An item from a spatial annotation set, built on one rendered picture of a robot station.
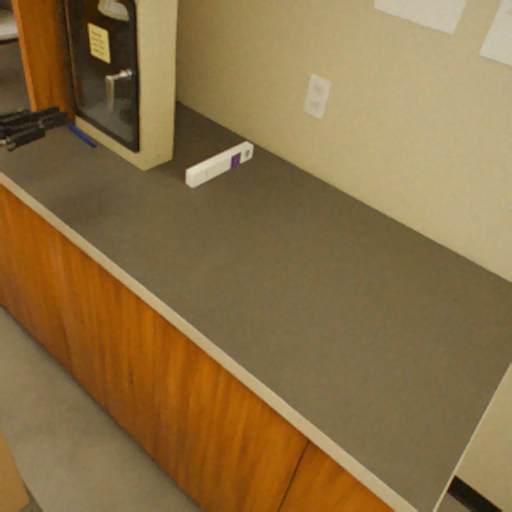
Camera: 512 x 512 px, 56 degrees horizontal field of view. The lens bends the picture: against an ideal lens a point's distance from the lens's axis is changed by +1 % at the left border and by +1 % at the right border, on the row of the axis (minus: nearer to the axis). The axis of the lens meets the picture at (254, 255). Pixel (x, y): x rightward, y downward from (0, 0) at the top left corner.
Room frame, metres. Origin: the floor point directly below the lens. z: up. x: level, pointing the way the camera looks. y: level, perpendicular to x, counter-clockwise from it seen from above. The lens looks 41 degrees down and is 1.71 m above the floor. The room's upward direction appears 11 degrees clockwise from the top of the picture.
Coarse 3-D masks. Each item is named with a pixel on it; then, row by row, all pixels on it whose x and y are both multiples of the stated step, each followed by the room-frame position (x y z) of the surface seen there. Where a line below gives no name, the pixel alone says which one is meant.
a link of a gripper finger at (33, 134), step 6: (36, 126) 0.93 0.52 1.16; (42, 126) 0.93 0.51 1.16; (24, 132) 0.90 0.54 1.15; (30, 132) 0.90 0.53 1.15; (36, 132) 0.91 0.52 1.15; (12, 138) 0.86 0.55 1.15; (18, 138) 0.87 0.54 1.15; (24, 138) 0.89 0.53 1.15; (30, 138) 0.90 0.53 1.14; (36, 138) 0.91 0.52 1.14; (18, 144) 0.87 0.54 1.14; (24, 144) 0.88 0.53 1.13; (12, 150) 0.85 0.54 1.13
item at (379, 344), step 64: (0, 64) 1.66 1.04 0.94; (64, 128) 1.31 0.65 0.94; (192, 128) 1.46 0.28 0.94; (64, 192) 0.99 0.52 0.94; (128, 192) 1.04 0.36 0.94; (192, 192) 1.10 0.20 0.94; (256, 192) 1.16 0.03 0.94; (320, 192) 1.22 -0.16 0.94; (128, 256) 0.80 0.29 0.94; (192, 256) 0.84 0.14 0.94; (256, 256) 0.88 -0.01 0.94; (320, 256) 0.93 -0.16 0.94; (384, 256) 0.97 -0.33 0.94; (448, 256) 1.02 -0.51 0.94; (192, 320) 0.65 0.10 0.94; (256, 320) 0.68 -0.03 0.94; (320, 320) 0.71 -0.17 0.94; (384, 320) 0.75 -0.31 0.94; (448, 320) 0.79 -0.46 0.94; (256, 384) 0.53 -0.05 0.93; (320, 384) 0.55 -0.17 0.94; (384, 384) 0.58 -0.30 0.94; (448, 384) 0.61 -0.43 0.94; (384, 448) 0.44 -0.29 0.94; (448, 448) 0.47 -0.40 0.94
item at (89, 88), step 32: (64, 0) 1.30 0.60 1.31; (96, 0) 1.23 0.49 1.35; (128, 0) 1.16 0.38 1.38; (128, 32) 1.16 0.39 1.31; (96, 64) 1.24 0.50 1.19; (128, 64) 1.16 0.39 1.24; (96, 96) 1.24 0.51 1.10; (128, 96) 1.17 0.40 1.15; (96, 128) 1.25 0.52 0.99; (128, 128) 1.17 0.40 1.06
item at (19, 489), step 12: (0, 432) 0.26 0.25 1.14; (0, 444) 0.25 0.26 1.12; (0, 456) 0.25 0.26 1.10; (0, 468) 0.25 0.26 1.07; (12, 468) 0.26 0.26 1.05; (0, 480) 0.24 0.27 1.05; (12, 480) 0.25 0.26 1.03; (0, 492) 0.24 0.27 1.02; (12, 492) 0.25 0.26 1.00; (24, 492) 0.26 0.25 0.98; (0, 504) 0.23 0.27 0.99; (12, 504) 0.24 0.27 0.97; (24, 504) 0.25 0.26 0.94
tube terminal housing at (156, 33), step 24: (144, 0) 1.17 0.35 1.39; (168, 0) 1.23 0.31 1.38; (144, 24) 1.17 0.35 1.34; (168, 24) 1.23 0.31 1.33; (144, 48) 1.16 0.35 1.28; (168, 48) 1.23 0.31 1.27; (144, 72) 1.16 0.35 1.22; (168, 72) 1.23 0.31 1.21; (144, 96) 1.16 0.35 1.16; (168, 96) 1.23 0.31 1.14; (144, 120) 1.16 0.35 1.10; (168, 120) 1.23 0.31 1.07; (144, 144) 1.16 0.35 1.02; (168, 144) 1.23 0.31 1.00; (144, 168) 1.16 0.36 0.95
